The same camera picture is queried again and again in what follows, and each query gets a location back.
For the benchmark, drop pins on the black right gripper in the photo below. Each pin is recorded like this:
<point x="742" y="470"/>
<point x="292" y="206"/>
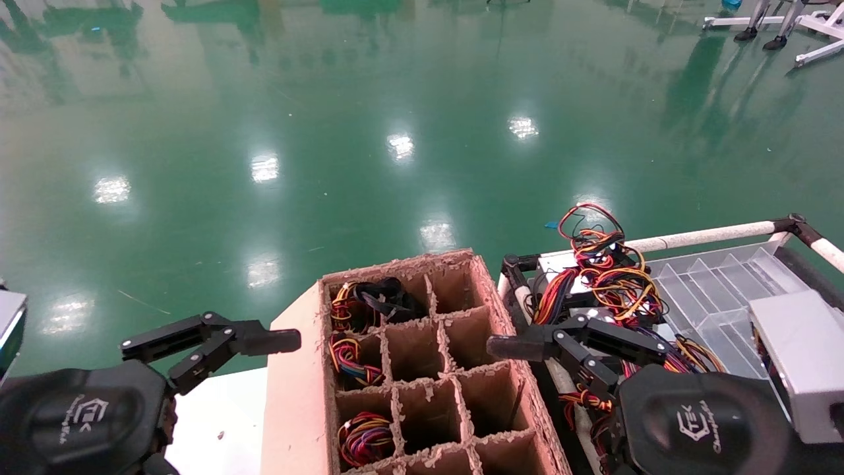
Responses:
<point x="699" y="422"/>

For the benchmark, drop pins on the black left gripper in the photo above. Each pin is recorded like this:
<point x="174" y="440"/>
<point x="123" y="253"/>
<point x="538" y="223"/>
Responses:
<point x="79" y="422"/>

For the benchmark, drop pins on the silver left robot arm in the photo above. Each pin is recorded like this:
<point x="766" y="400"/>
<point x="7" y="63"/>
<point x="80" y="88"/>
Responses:
<point x="10" y="316"/>

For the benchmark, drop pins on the clear plastic divider tray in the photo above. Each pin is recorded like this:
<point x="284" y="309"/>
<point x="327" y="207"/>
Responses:
<point x="712" y="297"/>

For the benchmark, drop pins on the brown cardboard divider box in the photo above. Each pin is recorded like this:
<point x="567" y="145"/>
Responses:
<point x="297" y="409"/>

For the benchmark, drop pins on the grey leg with black foot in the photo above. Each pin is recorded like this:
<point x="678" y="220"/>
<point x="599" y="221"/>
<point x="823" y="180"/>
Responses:
<point x="746" y="34"/>
<point x="775" y="43"/>

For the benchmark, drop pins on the white metal frame base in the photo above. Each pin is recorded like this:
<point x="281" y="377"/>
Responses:
<point x="821" y="25"/>

